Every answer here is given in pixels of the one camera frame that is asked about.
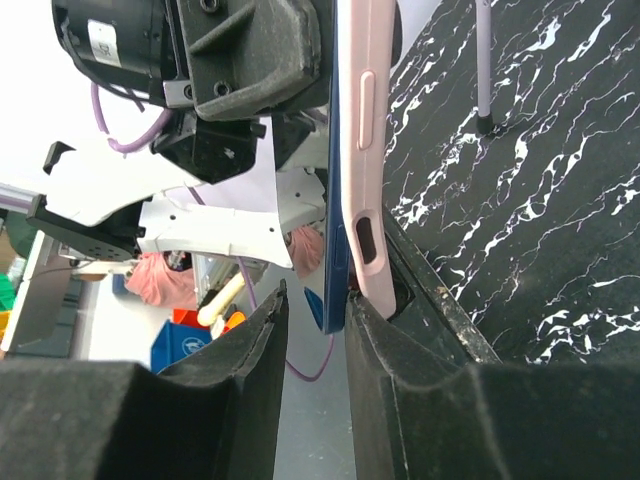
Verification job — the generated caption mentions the bare blue phone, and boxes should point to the bare blue phone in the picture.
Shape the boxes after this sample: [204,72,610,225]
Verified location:
[322,75,351,335]

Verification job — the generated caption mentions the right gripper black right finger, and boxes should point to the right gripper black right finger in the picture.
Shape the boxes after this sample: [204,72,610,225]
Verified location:
[345,300,639,479]

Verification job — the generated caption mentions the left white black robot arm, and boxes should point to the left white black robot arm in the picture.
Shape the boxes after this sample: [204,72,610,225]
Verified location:
[27,1,334,267]

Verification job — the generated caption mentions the pink cloth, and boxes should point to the pink cloth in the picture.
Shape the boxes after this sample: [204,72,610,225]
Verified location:
[125,225,324,310]

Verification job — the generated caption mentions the blue plastic bin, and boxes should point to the blue plastic bin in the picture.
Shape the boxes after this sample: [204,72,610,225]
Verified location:
[150,320,212,374]

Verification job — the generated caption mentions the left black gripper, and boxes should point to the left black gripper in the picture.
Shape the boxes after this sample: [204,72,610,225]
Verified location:
[161,0,333,120]

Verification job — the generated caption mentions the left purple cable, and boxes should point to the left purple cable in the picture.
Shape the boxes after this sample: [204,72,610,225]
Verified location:
[89,82,336,384]

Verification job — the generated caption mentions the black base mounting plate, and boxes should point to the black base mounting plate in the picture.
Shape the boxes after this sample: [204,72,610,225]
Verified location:
[383,209,500,367]

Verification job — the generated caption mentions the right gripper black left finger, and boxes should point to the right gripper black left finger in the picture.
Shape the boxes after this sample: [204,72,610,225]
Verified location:
[1,285,289,479]

